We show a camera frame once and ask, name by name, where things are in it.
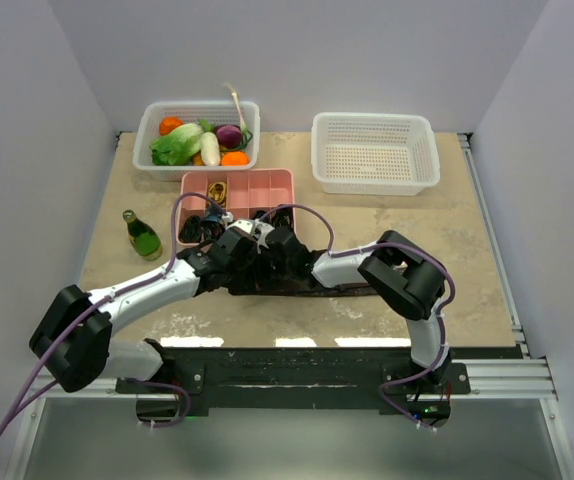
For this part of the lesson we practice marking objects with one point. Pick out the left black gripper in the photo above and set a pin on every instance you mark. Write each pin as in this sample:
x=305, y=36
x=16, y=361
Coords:
x=239, y=280

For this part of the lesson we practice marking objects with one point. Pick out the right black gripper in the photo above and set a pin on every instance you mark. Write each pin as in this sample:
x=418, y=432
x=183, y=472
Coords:
x=271, y=282

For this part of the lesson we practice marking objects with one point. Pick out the brown patterned tie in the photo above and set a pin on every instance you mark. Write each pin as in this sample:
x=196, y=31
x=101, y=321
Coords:
x=348, y=290

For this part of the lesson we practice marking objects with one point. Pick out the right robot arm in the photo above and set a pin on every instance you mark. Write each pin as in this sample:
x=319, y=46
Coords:
x=405, y=277

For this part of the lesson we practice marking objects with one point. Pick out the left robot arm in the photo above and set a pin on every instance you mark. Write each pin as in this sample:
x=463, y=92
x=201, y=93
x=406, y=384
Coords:
x=74, y=340

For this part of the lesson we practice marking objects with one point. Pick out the rolled black orange tie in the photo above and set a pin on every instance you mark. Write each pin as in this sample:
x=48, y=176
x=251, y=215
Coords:
x=283, y=217

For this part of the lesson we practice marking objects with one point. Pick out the rolled dark blue tie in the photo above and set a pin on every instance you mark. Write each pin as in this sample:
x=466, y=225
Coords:
x=199, y=228

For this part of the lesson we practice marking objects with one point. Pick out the pink divided organizer tray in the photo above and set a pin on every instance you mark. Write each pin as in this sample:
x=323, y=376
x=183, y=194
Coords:
x=251, y=193

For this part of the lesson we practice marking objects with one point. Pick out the rolled yellow tie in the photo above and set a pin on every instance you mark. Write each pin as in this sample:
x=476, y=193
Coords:
x=217, y=191

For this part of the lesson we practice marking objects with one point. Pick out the green glass bottle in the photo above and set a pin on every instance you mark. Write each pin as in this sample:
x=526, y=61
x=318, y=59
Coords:
x=143, y=239

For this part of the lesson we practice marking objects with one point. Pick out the orange front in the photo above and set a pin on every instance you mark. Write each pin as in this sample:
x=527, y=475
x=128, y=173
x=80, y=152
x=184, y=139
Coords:
x=235, y=159

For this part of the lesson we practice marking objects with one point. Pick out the white radish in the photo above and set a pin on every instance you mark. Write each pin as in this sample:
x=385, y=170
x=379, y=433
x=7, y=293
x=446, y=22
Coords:
x=210, y=150

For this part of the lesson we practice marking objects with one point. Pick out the white empty basket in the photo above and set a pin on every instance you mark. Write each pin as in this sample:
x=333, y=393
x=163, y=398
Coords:
x=374, y=154

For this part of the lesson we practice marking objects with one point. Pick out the purple onion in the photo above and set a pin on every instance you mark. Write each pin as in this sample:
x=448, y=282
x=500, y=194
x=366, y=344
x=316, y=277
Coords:
x=229, y=136

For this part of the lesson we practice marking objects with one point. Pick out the green lettuce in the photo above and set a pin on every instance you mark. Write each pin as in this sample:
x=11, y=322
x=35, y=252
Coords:
x=178, y=147

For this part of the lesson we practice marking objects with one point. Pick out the green onion stalk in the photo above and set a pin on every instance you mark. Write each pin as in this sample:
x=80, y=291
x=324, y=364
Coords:
x=238, y=107

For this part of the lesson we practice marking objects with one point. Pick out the white vegetable basket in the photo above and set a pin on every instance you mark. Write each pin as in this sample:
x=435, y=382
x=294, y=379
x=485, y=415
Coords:
x=160, y=117

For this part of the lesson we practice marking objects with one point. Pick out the orange tomato back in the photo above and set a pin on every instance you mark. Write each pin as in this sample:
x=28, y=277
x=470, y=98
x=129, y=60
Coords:
x=168, y=124

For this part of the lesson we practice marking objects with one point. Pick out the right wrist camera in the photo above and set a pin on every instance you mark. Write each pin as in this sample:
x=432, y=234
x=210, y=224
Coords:
x=260, y=232

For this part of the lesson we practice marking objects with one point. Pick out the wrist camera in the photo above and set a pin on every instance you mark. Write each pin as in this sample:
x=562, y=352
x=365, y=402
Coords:
x=260, y=232
x=245, y=226

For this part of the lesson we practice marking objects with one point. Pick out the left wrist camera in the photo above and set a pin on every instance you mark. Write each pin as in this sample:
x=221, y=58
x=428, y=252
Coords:
x=245, y=226

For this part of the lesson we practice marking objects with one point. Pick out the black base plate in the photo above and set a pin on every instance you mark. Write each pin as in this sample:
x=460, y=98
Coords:
x=198, y=380

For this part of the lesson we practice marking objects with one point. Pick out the aluminium frame rail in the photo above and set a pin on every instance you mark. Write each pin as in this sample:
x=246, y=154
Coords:
x=521, y=379

